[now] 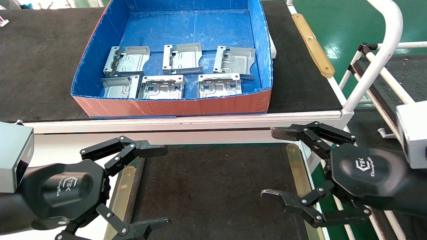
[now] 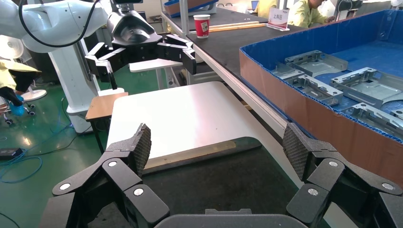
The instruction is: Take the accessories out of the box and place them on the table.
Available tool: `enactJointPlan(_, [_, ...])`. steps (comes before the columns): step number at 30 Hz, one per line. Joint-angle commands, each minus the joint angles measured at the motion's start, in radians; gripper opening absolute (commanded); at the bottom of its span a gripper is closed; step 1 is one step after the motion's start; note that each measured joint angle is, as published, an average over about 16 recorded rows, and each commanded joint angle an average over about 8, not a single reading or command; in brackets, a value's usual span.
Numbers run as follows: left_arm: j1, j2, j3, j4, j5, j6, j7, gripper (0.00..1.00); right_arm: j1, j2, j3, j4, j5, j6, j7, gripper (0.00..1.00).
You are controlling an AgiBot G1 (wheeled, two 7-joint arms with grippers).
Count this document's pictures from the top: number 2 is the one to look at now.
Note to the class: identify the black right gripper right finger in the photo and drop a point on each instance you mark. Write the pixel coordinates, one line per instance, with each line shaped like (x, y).
(330, 176)

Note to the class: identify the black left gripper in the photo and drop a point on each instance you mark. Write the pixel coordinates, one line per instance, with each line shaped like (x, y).
(132, 31)

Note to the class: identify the blue rimmed brown crate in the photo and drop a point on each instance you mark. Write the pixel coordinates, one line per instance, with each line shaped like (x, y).
(189, 5)

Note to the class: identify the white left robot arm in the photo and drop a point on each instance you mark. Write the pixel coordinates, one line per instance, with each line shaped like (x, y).
(56, 19)

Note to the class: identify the brass mat edge strip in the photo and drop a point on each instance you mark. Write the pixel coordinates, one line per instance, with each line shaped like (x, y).
(189, 154)

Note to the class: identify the white sign red lettering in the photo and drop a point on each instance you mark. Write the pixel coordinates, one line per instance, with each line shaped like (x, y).
(278, 17)

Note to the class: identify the white floor fan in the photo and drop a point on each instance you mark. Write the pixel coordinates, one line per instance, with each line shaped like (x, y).
(11, 47)

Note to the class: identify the white robot column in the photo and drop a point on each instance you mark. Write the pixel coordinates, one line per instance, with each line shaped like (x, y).
(75, 88)

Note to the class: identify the black power adapter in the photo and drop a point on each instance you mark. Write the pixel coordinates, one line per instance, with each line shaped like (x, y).
(11, 153)

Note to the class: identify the person in yellow shirt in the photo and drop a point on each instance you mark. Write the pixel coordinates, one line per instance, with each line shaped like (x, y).
(303, 14)
(266, 8)

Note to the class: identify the blue corrugated box orange outside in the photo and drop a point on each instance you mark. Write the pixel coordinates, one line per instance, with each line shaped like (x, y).
(314, 126)

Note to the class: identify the small wooden stool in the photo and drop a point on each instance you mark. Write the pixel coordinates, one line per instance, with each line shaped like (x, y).
(100, 107)

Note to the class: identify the stamped silver metal bracket plate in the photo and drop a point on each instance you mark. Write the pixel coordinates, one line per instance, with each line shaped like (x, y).
(285, 73)
(398, 114)
(368, 89)
(318, 91)
(314, 66)
(374, 116)

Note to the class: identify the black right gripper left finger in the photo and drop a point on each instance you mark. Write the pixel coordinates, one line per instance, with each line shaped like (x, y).
(119, 176)

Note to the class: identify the small white side table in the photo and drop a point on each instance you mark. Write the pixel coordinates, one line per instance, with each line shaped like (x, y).
(151, 64)

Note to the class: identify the open laptop blue screen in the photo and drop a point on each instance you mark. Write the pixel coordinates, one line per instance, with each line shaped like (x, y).
(254, 4)

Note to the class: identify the black workbench mat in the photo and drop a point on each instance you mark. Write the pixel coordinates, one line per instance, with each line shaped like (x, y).
(226, 47)

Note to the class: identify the black table mat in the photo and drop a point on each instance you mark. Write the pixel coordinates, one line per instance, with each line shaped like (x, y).
(220, 182)

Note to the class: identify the person wearing blue shoe cover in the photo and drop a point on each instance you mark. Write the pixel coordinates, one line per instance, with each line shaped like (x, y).
(25, 80)

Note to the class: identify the office chair wheeled base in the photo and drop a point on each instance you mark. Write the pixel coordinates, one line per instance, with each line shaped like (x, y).
(31, 112)

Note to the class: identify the red paper cup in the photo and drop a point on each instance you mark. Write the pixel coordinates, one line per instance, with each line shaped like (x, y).
(201, 26)

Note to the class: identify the long wooden slat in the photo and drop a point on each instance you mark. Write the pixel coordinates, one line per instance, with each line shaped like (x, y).
(239, 27)

